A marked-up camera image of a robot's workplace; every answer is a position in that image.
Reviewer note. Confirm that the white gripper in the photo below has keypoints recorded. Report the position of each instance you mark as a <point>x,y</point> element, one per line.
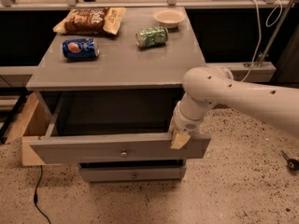
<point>184,123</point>

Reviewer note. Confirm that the grey top drawer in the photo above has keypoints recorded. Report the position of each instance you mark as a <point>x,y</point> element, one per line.
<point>112,126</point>

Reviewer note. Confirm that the grey drawer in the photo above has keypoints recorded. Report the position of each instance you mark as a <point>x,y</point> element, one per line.
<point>112,126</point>
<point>119,174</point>

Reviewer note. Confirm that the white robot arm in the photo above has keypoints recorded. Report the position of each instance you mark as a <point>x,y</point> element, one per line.
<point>206,87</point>

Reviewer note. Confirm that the grey bottom drawer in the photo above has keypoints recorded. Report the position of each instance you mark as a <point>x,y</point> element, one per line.
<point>119,174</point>

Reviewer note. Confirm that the grey drawer cabinet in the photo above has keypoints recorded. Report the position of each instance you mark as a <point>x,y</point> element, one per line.
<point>122,65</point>

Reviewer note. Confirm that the green soda can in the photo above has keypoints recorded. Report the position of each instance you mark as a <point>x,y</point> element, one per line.
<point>151,36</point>

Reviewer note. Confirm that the black caster wheel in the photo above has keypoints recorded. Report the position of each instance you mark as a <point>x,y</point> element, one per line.
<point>292,164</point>

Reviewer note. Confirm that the thin metal pole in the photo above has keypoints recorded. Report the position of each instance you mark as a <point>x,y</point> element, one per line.
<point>284,8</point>

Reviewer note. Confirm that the white bowl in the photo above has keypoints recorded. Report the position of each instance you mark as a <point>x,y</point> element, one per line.
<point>169,18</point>

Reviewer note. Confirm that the blue pepsi can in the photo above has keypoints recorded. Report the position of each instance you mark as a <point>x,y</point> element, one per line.
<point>80,49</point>

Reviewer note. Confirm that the brown yellow chip bag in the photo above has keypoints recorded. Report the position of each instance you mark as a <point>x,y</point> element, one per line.
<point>91,21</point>

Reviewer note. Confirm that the metal railing frame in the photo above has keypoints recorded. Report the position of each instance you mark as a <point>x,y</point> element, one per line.
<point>209,18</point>

